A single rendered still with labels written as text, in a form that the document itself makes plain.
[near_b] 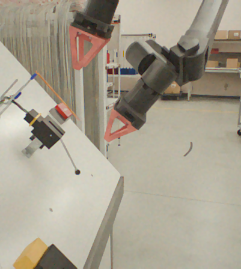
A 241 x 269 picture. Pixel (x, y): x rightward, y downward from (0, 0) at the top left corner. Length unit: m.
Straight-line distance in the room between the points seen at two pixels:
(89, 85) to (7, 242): 1.33
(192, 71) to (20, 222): 0.43
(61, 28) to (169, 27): 7.52
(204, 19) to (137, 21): 8.30
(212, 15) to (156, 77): 0.22
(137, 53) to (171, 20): 8.20
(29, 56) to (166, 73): 1.02
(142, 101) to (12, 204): 0.31
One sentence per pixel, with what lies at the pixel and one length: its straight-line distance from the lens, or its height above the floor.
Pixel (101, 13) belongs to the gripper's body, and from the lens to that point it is 0.57.
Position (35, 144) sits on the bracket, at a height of 1.07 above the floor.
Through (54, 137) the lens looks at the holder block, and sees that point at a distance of 0.64.
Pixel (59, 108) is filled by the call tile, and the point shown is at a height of 1.11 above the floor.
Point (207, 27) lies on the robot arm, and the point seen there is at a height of 1.32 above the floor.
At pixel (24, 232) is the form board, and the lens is 0.56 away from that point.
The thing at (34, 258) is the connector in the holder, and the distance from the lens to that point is 0.41.
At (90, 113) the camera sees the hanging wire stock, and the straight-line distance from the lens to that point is 1.77.
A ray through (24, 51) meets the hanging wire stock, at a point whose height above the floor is 1.27.
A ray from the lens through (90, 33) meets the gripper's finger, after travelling 0.55.
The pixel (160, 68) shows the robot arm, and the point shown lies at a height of 1.24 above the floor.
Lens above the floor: 1.27
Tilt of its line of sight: 17 degrees down
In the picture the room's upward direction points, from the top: straight up
